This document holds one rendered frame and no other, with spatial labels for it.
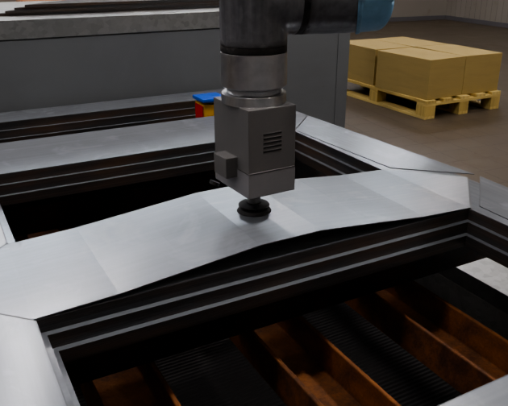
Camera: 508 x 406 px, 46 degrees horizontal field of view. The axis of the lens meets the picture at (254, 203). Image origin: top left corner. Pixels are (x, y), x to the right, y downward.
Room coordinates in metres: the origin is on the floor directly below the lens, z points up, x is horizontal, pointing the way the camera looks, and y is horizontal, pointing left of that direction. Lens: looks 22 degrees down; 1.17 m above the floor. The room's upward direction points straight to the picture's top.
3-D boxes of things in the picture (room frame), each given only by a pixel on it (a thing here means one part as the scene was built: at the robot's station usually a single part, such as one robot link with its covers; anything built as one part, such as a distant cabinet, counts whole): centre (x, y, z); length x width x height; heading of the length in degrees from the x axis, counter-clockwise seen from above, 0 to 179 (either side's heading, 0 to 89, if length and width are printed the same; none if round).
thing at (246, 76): (0.69, 0.00, 1.05); 0.08 x 0.08 x 0.05
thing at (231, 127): (0.69, 0.01, 0.98); 0.10 x 0.09 x 0.16; 121
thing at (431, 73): (5.33, -1.39, 0.23); 1.37 x 0.94 x 0.45; 22
